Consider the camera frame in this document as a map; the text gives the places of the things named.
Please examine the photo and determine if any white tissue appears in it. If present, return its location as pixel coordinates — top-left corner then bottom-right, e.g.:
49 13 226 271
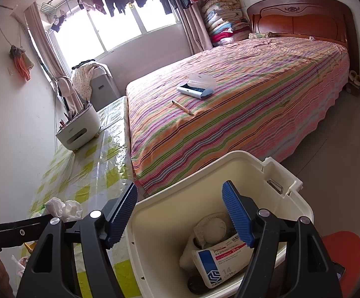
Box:
44 197 83 222

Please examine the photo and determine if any white blue medicine box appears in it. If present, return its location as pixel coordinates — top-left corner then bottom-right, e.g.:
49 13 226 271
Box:
191 233 253 289

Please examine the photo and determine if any cream plastic trash bin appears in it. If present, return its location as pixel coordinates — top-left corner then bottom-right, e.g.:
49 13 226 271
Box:
125 151 314 297

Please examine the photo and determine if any clear printed snack wrapper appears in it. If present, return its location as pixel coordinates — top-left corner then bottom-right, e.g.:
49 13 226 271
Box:
11 255 28 278

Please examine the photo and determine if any red round stool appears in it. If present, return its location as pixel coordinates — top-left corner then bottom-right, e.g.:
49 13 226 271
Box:
322 231 360 297

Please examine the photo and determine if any white desktop organizer box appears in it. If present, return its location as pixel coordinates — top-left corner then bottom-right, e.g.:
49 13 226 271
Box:
56 103 100 151

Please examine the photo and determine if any yellow pencil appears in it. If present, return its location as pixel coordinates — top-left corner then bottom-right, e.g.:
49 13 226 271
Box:
171 100 194 116

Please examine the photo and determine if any striped colourful bed sheet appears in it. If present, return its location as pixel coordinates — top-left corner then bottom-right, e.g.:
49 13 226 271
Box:
126 37 350 198

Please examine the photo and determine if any pink curtain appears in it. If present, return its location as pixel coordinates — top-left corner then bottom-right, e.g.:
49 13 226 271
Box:
176 1 213 55

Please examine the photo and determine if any stack of folded quilts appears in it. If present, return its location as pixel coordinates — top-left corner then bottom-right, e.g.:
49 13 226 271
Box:
201 0 251 46

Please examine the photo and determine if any red wooden headboard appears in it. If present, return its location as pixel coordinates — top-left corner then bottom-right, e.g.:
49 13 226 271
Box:
246 0 360 73

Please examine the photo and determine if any orange bag on wall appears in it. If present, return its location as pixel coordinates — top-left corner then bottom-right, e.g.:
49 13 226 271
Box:
9 45 34 81

